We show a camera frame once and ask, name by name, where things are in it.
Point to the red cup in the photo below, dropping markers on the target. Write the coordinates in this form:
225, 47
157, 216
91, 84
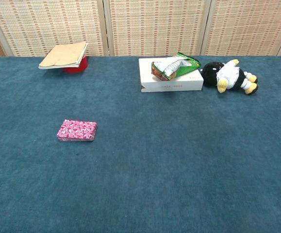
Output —
78, 68

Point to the pink patterned packet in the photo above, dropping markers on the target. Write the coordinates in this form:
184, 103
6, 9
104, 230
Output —
77, 129

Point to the tan spiral notebook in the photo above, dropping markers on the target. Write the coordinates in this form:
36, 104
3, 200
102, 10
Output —
62, 54

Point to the black and white plush doll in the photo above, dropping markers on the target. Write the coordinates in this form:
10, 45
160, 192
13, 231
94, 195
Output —
211, 72

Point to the green snack bag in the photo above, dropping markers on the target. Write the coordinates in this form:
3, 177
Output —
185, 68

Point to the white flat cardboard box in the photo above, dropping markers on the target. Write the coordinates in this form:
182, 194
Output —
169, 84

